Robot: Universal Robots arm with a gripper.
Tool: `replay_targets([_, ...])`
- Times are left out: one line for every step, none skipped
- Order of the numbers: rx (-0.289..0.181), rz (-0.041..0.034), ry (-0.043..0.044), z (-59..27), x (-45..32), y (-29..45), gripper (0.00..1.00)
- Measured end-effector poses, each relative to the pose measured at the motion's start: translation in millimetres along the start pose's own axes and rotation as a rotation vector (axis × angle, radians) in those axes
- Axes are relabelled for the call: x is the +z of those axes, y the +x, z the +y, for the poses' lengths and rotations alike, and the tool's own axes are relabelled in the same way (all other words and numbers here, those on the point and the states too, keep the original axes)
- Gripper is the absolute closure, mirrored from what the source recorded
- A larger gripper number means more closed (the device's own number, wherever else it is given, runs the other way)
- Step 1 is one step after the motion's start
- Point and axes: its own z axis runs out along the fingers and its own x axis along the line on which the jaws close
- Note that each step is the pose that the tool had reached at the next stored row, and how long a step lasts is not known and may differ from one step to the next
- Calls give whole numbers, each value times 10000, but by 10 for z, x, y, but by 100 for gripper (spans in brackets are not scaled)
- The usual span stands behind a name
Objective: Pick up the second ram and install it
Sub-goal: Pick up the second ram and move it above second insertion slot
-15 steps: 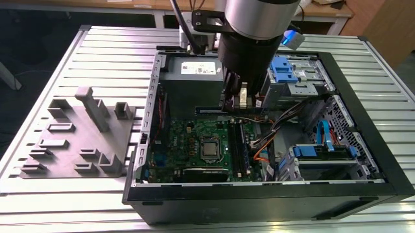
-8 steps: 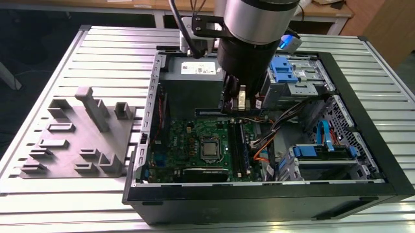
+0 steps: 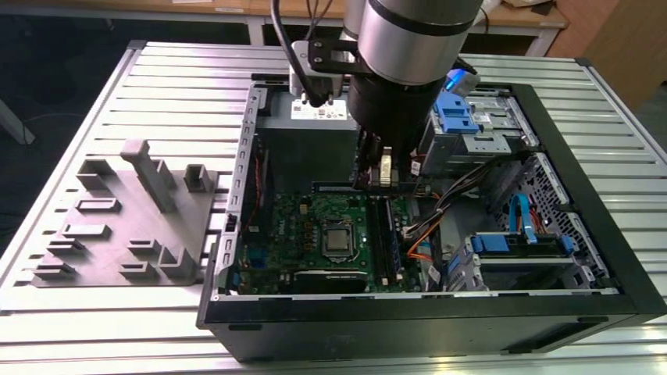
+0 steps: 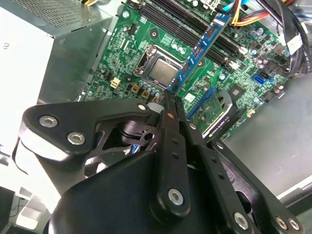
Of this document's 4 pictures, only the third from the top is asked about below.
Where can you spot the RAM stick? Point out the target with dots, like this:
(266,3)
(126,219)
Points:
(394,250)
(334,187)

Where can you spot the small grey wrist camera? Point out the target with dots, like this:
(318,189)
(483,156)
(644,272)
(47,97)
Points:
(463,82)

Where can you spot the black table corner cap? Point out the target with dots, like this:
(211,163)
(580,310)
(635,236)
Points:
(584,62)
(135,44)

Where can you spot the black open PC case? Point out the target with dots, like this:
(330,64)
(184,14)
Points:
(416,316)

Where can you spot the brown cabinet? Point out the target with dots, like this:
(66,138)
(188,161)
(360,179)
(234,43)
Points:
(624,47)

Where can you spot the grey parts rack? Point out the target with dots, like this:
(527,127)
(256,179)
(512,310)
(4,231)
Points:
(135,218)

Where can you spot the CPU socket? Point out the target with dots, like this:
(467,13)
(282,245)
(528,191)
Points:
(339,256)

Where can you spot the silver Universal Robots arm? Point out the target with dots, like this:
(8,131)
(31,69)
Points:
(416,39)

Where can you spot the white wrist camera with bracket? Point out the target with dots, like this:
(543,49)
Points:
(312,86)

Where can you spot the wooden workbench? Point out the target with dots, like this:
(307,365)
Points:
(520,17)

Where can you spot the blue disk carrier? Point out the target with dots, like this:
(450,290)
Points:
(492,244)
(454,115)

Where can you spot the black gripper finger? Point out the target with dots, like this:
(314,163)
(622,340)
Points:
(367,168)
(398,172)

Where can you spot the green motherboard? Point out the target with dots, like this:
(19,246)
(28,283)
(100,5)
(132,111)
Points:
(296,234)

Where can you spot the black graphics card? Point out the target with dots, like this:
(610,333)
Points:
(328,279)

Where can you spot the silver disk bay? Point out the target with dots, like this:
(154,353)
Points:
(520,262)

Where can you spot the silver CPU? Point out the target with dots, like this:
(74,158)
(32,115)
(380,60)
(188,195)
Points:
(339,240)

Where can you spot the black RAM slot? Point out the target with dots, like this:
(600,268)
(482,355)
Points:
(379,242)

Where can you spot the silver drive cage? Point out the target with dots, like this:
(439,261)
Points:
(463,152)

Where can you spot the grey power supply unit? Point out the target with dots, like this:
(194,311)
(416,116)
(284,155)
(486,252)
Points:
(307,152)

